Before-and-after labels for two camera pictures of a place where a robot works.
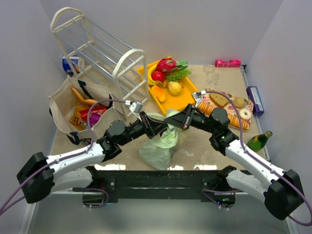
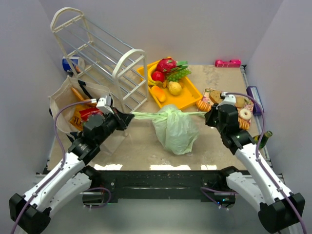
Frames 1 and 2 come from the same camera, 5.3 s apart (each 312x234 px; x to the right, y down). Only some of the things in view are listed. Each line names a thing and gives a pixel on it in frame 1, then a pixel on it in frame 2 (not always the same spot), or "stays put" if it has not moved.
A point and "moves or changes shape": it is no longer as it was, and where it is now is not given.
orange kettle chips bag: [75, 121] stays put
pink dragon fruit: [167, 64] stays put
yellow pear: [174, 88] stays put
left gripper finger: [153, 126] -> [123, 120]
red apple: [158, 75] stays put
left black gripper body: [146, 124] -> [121, 119]
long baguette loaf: [234, 119] stays put
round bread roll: [239, 102] stays put
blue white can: [73, 63] stays put
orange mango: [158, 93] stays put
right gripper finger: [183, 119] -> [211, 117]
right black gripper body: [187, 117] -> [212, 116]
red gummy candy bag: [97, 109] stays put
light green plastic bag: [157, 153] moves or changes shape
